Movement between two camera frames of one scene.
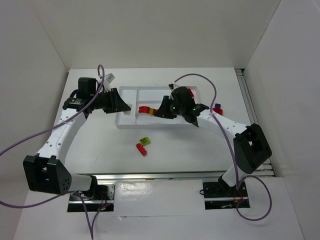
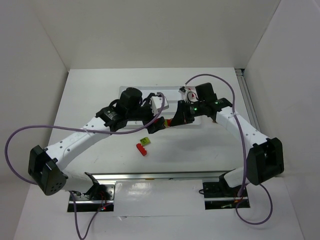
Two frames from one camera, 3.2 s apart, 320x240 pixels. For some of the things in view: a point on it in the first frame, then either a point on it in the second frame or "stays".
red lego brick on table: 141,149 stays
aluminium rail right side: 266,169 stays
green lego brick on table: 145,141 stays
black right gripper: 168,107 to 181,113
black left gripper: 110,100 to 150,120
